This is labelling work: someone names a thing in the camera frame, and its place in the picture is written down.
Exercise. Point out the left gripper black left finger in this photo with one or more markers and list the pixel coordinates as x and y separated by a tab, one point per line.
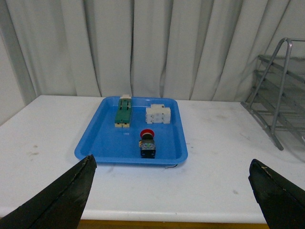
60	205

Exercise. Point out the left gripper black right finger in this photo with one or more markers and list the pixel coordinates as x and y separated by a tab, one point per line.
281	201

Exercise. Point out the silver mesh document rack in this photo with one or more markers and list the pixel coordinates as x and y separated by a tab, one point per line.
277	100

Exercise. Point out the red emergency stop button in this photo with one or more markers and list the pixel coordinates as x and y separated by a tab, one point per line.
147	144

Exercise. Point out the blue plastic tray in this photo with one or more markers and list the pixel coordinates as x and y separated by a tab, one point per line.
113	145

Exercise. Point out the green terminal block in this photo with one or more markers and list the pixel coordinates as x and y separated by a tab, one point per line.
124	112

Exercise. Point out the white circuit breaker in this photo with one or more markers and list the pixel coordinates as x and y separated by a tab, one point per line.
158	113

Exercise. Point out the grey curtain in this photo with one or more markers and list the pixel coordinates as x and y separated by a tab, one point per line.
182	49

